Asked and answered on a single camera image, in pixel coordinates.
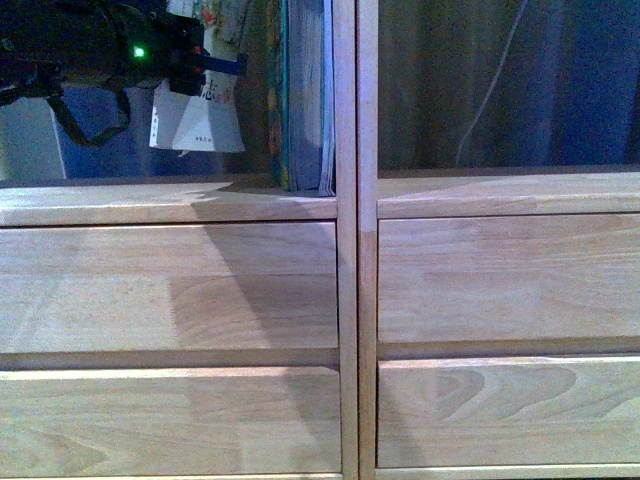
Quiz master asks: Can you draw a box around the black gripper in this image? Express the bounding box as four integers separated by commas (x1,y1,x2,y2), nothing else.
1,1,248,98

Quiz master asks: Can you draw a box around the white cover book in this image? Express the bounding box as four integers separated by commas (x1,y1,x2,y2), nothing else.
149,1,250,153

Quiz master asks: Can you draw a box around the left wooden shelf cabinet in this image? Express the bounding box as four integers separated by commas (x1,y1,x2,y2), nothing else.
0,0,360,480

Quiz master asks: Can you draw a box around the wooden shelf cabinet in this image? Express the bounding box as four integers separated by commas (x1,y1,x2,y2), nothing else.
0,0,360,480
356,1,639,479

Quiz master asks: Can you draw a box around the right wooden shelf cabinet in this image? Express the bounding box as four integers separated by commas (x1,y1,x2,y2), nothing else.
356,1,639,479

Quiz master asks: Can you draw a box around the teal cover standing book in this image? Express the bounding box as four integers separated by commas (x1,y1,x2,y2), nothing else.
267,1,336,197

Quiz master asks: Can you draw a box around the white panel at left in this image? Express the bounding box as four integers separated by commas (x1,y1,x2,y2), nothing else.
1,99,65,182

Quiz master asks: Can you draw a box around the upper left wooden drawer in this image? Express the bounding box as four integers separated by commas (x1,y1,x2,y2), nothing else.
1,222,338,354

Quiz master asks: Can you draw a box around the wooden drawer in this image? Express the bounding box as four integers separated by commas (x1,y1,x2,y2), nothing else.
1,367,341,478
378,214,639,343
1,222,338,354
377,356,639,468

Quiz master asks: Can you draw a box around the lower left wooden drawer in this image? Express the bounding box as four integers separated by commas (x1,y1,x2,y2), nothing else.
1,367,341,478

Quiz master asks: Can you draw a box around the upper right wooden drawer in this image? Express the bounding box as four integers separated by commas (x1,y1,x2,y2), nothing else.
378,214,639,343

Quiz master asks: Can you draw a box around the lower right wooden drawer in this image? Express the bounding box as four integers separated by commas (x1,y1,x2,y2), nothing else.
377,356,639,468

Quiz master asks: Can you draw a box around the black cable loop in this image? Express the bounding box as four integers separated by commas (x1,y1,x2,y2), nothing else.
45,84,132,148

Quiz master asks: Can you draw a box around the thin white cable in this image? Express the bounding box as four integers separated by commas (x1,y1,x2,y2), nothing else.
455,0,529,164

